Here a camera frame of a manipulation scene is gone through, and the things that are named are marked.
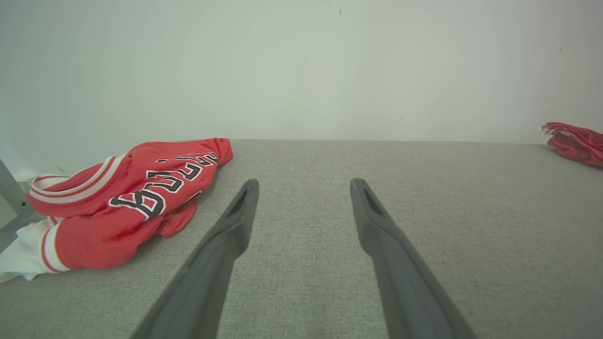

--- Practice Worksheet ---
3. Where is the red Bulls 23 jersey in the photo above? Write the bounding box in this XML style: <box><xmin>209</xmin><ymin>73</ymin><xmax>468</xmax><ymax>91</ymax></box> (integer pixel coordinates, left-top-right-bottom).
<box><xmin>0</xmin><ymin>137</ymin><xmax>234</xmax><ymax>284</ymax></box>

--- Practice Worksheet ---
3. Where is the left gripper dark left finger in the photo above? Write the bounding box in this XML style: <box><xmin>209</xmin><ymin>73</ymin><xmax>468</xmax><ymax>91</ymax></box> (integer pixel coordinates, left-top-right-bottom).
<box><xmin>130</xmin><ymin>178</ymin><xmax>260</xmax><ymax>339</ymax></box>

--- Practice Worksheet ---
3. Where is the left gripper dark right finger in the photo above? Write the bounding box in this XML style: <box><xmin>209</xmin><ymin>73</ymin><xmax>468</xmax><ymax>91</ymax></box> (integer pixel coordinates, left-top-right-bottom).
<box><xmin>350</xmin><ymin>178</ymin><xmax>479</xmax><ymax>339</ymax></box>

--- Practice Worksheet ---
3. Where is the plain red shorts white trim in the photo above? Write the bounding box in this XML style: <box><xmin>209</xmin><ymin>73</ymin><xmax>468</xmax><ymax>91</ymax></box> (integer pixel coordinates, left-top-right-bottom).
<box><xmin>538</xmin><ymin>122</ymin><xmax>603</xmax><ymax>169</ymax></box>

